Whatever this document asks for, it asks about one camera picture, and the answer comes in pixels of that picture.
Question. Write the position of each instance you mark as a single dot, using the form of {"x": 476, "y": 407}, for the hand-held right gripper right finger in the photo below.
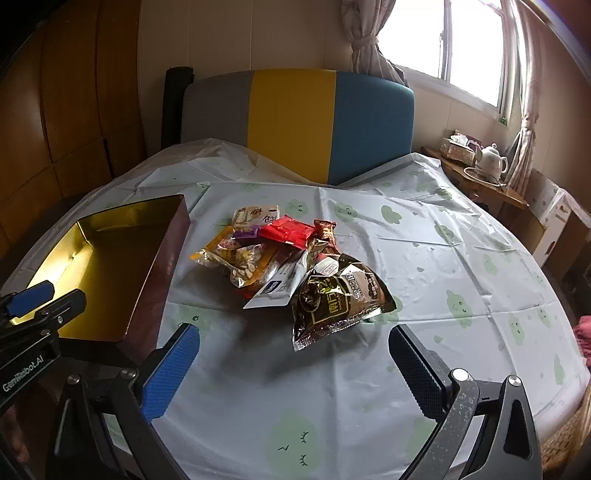
{"x": 415, "y": 369}

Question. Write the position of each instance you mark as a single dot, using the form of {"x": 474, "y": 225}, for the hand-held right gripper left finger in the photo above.
{"x": 171, "y": 374}

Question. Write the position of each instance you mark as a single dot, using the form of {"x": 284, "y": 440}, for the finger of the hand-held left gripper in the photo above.
{"x": 32, "y": 296}
{"x": 60, "y": 307}

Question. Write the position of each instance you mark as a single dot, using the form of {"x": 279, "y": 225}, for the gold tin box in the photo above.
{"x": 106, "y": 258}

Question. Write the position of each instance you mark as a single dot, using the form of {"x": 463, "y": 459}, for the dark brown snack bag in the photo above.
{"x": 332, "y": 304}

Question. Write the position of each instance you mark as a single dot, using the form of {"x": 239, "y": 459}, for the yellow nut bag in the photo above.
{"x": 221, "y": 249}

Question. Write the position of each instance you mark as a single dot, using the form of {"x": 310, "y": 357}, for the small white sachet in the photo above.
{"x": 324, "y": 266}

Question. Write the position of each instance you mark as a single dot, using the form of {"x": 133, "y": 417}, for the purple snack packet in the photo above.
{"x": 247, "y": 234}

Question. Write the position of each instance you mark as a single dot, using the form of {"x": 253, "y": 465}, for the brown chocolate bar packet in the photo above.
{"x": 324, "y": 230}

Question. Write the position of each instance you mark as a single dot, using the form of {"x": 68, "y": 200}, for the beige cookie packet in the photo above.
{"x": 251, "y": 216}

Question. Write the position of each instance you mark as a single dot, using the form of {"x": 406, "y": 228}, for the red snack packet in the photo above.
{"x": 288, "y": 230}

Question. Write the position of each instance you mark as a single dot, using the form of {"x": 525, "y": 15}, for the printed plastic sheet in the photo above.
{"x": 369, "y": 415}

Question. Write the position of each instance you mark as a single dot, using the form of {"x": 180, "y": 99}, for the woven straw mat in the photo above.
{"x": 568, "y": 429}

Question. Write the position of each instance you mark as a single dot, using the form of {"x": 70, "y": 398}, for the pink cloth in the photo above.
{"x": 584, "y": 337}

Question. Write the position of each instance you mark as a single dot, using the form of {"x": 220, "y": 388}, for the wooden side table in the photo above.
{"x": 485, "y": 194}

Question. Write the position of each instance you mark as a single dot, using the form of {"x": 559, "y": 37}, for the round metal tray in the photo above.
{"x": 475, "y": 176}

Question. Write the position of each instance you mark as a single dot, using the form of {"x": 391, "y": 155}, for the wooden wardrobe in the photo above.
{"x": 69, "y": 92}

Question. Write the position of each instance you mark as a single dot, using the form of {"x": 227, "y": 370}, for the white cardboard box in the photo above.
{"x": 549, "y": 207}

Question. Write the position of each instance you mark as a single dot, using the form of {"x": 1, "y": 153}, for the white teapot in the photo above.
{"x": 490, "y": 159}

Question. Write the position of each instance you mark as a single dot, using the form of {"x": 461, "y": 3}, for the tissue box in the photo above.
{"x": 457, "y": 148}

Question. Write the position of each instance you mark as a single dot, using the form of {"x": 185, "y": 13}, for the grey yellow blue headboard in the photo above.
{"x": 291, "y": 115}

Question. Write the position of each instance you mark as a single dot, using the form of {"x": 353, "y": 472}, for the hanging floral curtain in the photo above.
{"x": 526, "y": 92}

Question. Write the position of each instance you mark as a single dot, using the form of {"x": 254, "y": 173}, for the window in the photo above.
{"x": 461, "y": 46}

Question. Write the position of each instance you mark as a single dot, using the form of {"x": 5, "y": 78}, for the tied floral curtain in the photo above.
{"x": 364, "y": 46}

